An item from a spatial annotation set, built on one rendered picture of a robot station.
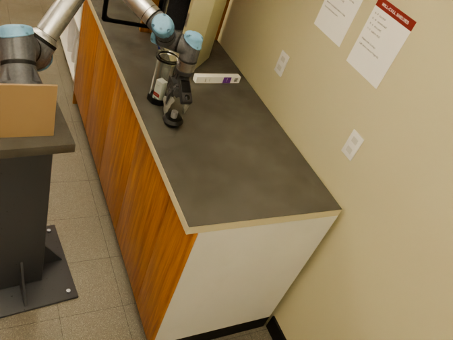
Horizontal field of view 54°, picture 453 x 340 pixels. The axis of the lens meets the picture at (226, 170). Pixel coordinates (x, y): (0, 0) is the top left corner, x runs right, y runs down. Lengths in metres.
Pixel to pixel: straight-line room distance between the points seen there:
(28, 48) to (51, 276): 1.20
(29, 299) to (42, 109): 1.05
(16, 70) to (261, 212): 1.00
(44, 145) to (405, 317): 1.45
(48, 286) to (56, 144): 0.93
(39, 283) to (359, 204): 1.57
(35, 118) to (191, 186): 0.60
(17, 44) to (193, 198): 0.81
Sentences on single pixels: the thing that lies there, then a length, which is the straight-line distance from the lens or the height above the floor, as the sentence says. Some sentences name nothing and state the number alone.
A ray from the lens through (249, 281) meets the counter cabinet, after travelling 2.05.
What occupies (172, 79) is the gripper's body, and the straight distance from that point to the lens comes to 1.87.
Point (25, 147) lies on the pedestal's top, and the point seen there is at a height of 0.94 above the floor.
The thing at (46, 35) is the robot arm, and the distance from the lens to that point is 1.87.
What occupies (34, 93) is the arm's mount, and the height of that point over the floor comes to 1.13.
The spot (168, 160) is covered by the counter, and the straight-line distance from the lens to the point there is 1.76.
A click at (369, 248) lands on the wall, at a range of 1.89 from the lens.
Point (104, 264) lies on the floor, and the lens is 2.55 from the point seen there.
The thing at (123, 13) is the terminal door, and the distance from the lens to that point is 2.54.
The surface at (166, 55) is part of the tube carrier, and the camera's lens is 2.02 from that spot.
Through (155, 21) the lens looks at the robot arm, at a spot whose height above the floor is 1.41.
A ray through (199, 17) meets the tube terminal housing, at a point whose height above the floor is 1.22.
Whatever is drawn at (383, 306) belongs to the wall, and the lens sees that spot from 1.90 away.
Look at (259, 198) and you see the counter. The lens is 1.75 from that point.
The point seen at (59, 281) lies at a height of 0.02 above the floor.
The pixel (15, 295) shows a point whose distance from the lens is 2.41.
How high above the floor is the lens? 2.05
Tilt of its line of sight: 38 degrees down
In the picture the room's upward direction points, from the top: 22 degrees clockwise
